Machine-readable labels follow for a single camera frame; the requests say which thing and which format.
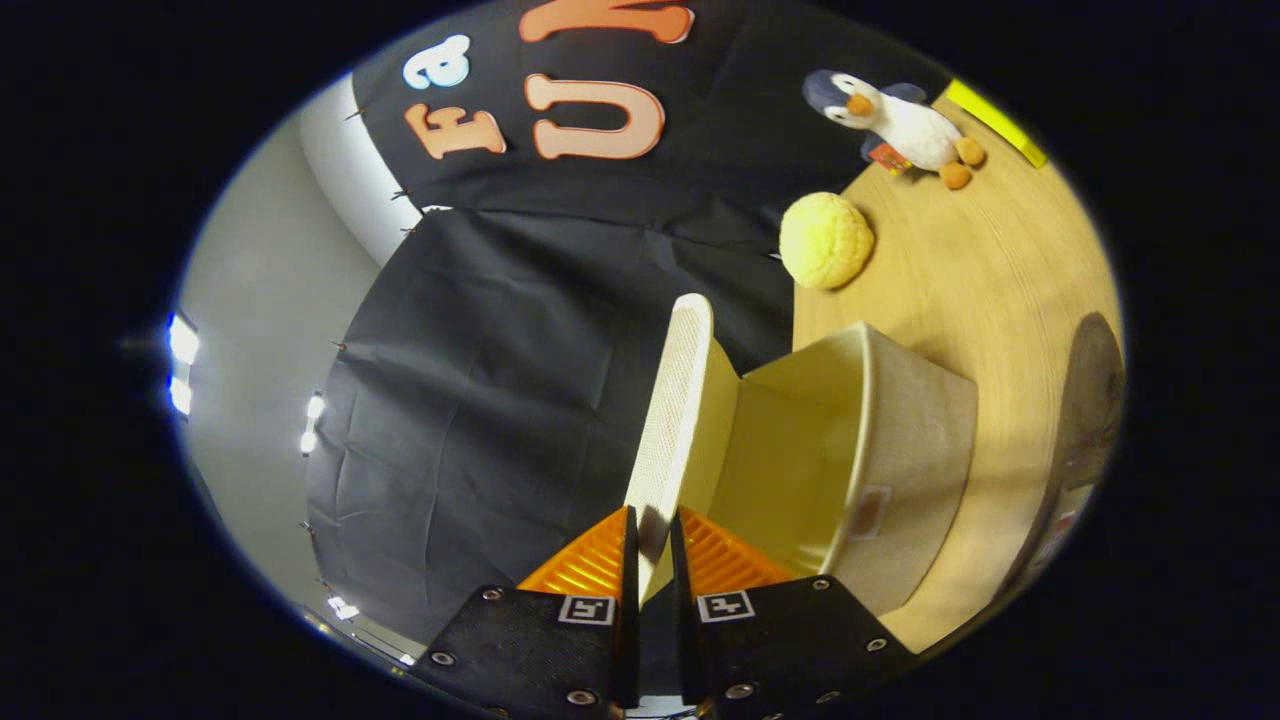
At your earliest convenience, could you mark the yellow bun-shaped plush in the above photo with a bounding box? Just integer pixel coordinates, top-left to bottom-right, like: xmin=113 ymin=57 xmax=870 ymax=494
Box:
xmin=779 ymin=191 xmax=876 ymax=292

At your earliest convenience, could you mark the brown fuzzy shoe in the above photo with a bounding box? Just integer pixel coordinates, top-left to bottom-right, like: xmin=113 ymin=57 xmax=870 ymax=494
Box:
xmin=1000 ymin=312 xmax=1128 ymax=601

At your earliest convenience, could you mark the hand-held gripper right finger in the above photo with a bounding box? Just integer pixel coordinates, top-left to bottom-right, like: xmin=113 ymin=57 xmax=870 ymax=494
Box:
xmin=670 ymin=506 xmax=919 ymax=720

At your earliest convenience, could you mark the yellow book with red circle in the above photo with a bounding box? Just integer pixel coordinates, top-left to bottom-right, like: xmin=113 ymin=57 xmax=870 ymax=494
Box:
xmin=943 ymin=78 xmax=1049 ymax=169

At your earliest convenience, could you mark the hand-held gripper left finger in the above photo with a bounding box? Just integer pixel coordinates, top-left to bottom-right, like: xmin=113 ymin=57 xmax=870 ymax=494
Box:
xmin=408 ymin=505 xmax=642 ymax=720

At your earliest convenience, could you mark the row of small cloth clips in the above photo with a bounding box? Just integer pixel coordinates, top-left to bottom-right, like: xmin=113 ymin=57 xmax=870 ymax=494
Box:
xmin=298 ymin=100 xmax=426 ymax=591

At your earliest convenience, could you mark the cream fabric storage box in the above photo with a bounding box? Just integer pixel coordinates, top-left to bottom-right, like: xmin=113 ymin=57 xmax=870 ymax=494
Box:
xmin=625 ymin=293 xmax=979 ymax=616

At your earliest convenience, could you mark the penguin plush toy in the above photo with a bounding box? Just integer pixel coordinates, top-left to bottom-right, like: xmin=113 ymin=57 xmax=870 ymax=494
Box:
xmin=801 ymin=69 xmax=988 ymax=191

